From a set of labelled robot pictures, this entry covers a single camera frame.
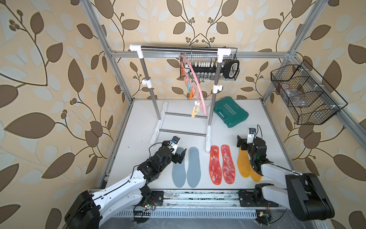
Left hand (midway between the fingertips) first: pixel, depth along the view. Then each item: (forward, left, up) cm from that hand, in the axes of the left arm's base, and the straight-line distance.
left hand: (178, 145), depth 80 cm
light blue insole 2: (-11, -9, -13) cm, 19 cm away
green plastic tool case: (+31, -38, -7) cm, 50 cm away
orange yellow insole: (-6, -39, -11) cm, 41 cm away
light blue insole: (-11, 0, -14) cm, 18 cm away
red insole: (-9, -22, -13) cm, 27 cm away
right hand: (+9, -43, -5) cm, 44 cm away
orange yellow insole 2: (-13, -44, -11) cm, 47 cm away
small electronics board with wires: (-32, -45, -16) cm, 57 cm away
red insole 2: (-7, -30, -12) cm, 33 cm away
